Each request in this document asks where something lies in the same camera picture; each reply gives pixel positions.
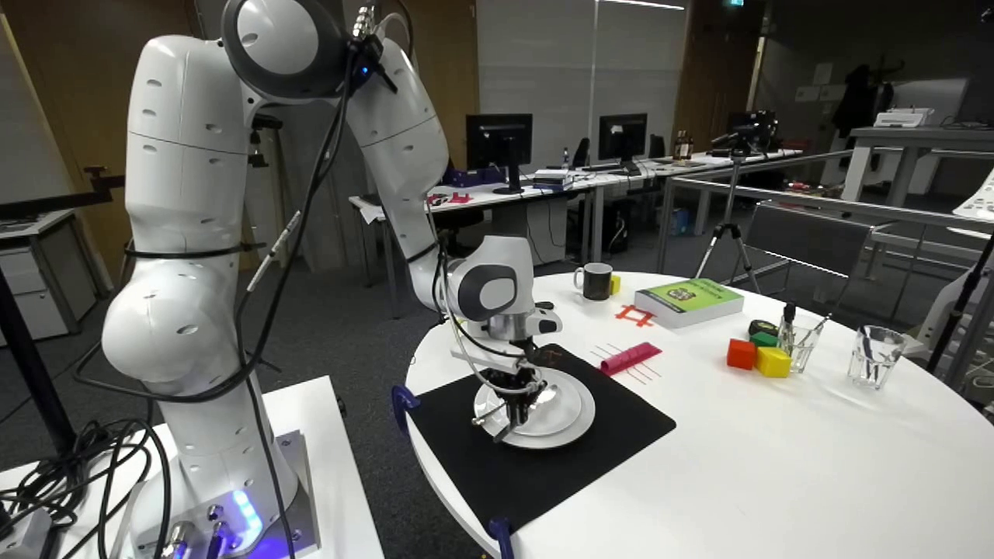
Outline black slanted pole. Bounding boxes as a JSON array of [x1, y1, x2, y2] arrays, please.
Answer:
[[923, 229, 994, 377]]

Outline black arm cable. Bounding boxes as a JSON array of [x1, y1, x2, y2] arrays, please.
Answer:
[[229, 4, 407, 559]]

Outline blue tape strip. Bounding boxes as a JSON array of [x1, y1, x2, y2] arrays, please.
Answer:
[[484, 515, 520, 559], [390, 382, 421, 435]]

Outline black stand pole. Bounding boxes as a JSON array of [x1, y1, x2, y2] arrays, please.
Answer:
[[0, 269, 78, 458]]

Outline green book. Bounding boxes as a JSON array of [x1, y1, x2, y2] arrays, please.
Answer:
[[632, 277, 748, 331]]

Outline silver table knife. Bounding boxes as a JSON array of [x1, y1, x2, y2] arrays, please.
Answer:
[[484, 411, 537, 446]]

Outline dark hanging coat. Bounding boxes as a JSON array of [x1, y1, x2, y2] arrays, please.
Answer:
[[834, 59, 885, 142]]

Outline glass with pens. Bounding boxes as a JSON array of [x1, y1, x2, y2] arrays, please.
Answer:
[[781, 308, 834, 377]]

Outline black computer monitor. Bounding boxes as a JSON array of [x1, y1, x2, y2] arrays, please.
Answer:
[[598, 110, 653, 178], [464, 111, 537, 200]]

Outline black tripod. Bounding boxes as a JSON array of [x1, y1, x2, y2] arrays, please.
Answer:
[[691, 151, 772, 299]]

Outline clear drinking glass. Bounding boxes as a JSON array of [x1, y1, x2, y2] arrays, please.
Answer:
[[844, 323, 906, 394]]

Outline grey metal railing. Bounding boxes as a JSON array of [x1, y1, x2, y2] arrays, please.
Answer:
[[655, 150, 994, 314]]

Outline red cube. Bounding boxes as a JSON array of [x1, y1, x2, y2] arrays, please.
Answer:
[[725, 335, 762, 371]]

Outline white round plate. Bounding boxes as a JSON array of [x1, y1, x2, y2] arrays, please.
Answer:
[[473, 364, 599, 452]]

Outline white background table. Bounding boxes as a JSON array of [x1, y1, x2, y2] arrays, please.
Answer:
[[837, 122, 994, 205]]

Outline yellow cube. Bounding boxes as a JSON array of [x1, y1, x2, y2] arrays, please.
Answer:
[[756, 344, 794, 382]]

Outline small red frame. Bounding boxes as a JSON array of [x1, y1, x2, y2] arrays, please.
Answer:
[[612, 300, 660, 331]]

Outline black cable bundle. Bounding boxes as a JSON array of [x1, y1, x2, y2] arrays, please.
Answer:
[[0, 416, 174, 559]]

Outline grey chair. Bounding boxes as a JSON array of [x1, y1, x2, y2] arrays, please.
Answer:
[[736, 200, 878, 314]]

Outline long white office desk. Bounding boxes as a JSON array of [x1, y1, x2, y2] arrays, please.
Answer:
[[348, 146, 807, 293]]

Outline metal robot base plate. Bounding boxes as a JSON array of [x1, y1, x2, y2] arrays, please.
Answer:
[[128, 427, 322, 559]]

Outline black mug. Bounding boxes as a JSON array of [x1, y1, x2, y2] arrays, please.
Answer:
[[572, 261, 619, 304]]

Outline green block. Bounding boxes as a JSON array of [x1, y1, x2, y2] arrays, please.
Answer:
[[747, 316, 784, 350]]

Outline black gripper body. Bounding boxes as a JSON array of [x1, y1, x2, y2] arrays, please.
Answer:
[[480, 337, 549, 405]]

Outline black placemat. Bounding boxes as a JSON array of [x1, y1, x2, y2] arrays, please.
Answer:
[[395, 341, 682, 538]]

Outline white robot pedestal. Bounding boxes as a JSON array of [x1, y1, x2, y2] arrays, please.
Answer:
[[0, 371, 390, 559]]

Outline grey drawer cabinet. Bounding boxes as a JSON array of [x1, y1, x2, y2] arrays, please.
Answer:
[[0, 210, 116, 349]]

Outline grey whiteboard panel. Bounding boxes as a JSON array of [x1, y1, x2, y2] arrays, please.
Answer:
[[0, 8, 117, 224]]

